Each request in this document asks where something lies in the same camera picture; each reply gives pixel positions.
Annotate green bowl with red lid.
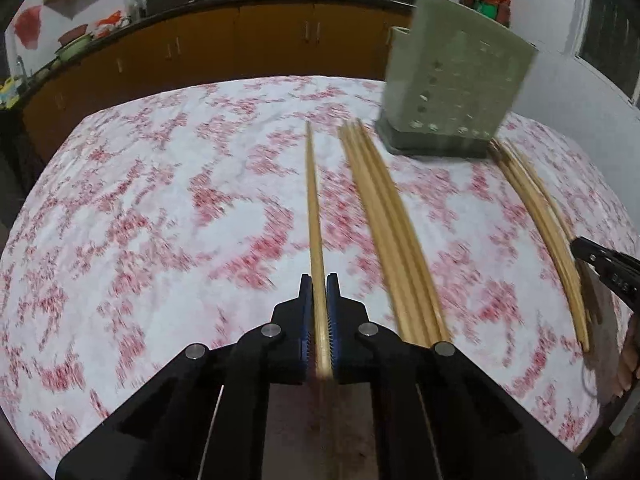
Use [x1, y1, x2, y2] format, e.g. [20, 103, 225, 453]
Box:
[55, 24, 93, 62]

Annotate floral red white tablecloth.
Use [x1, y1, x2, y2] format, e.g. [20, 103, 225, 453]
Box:
[1, 76, 630, 474]

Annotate red wall decoration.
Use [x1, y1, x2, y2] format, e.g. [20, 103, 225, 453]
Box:
[13, 6, 41, 50]

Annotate brown lower kitchen cabinets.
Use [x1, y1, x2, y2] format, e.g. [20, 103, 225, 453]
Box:
[23, 1, 411, 160]

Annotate green perforated utensil holder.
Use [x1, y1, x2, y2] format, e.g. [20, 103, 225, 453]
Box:
[375, 0, 537, 158]

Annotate person's right hand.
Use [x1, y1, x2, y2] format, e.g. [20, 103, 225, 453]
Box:
[614, 314, 639, 396]

